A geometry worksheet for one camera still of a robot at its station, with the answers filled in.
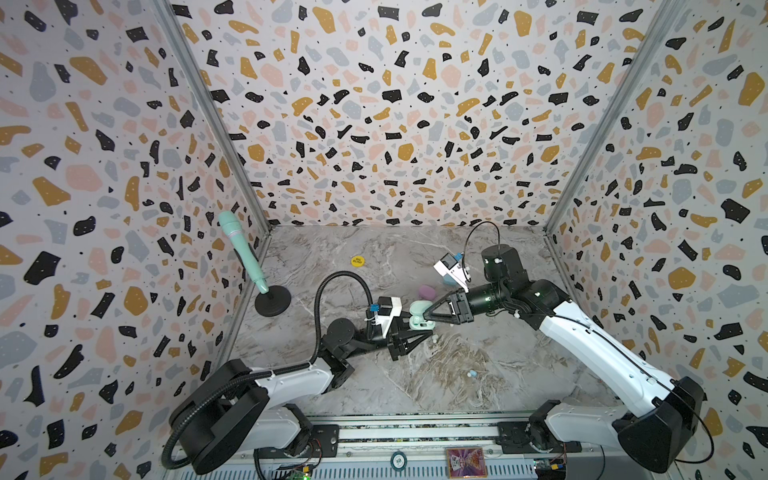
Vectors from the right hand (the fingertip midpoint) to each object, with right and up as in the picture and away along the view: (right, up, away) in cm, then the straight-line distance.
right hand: (429, 313), depth 64 cm
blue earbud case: (+4, +7, -2) cm, 8 cm away
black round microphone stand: (-48, -3, +34) cm, 59 cm away
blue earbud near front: (+15, -22, +22) cm, 34 cm away
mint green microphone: (-50, +20, +12) cm, 55 cm away
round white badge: (-7, -37, +8) cm, 38 cm away
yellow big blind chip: (-22, +10, +47) cm, 52 cm away
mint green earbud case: (-2, -2, +3) cm, 4 cm away
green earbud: (+4, -13, +28) cm, 31 cm away
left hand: (+1, -4, +2) cm, 4 cm away
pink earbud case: (+3, 0, +36) cm, 37 cm away
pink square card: (+9, -36, +6) cm, 38 cm away
